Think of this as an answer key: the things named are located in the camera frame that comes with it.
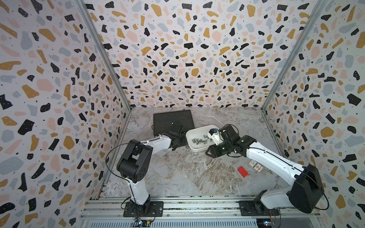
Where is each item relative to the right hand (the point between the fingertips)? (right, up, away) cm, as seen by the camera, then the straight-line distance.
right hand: (208, 152), depth 79 cm
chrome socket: (-6, +4, +21) cm, 22 cm away
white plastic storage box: (-5, +5, +23) cm, 24 cm away
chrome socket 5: (-6, -4, +13) cm, 15 cm away
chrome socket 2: (-4, +3, +19) cm, 19 cm away
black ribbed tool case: (-29, +17, +27) cm, 43 cm away
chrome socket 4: (0, +9, -3) cm, 9 cm away
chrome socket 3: (-2, +4, +20) cm, 21 cm away
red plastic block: (+22, -14, +6) cm, 27 cm away
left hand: (-12, +4, +17) cm, 21 cm away
